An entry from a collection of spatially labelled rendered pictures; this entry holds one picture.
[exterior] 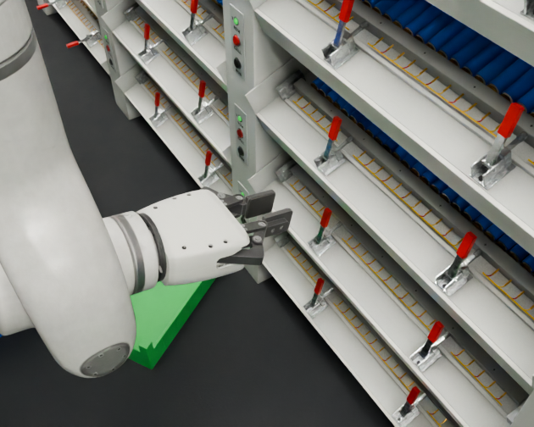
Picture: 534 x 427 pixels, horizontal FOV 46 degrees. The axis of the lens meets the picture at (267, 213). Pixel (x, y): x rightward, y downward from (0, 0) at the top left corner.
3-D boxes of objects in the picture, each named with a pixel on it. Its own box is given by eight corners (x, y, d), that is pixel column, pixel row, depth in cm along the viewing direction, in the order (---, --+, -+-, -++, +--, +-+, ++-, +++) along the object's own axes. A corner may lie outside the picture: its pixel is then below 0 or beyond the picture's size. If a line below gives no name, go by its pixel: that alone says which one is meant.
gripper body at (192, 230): (117, 245, 72) (204, 220, 77) (157, 307, 66) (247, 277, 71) (119, 193, 67) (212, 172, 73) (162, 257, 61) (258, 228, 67)
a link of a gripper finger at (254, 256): (186, 253, 68) (208, 224, 72) (251, 281, 67) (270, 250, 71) (186, 246, 67) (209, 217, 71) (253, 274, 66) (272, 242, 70)
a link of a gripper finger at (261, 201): (212, 209, 76) (258, 196, 79) (225, 225, 74) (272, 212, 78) (215, 188, 74) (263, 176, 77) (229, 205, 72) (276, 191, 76)
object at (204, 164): (241, 238, 145) (219, 209, 134) (131, 102, 180) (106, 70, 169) (310, 183, 146) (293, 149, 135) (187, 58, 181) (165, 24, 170)
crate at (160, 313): (152, 370, 128) (147, 349, 122) (72, 331, 134) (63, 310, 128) (225, 266, 146) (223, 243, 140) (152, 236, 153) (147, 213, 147)
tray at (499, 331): (532, 398, 76) (534, 377, 69) (263, 129, 111) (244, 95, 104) (655, 292, 78) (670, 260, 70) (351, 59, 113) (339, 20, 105)
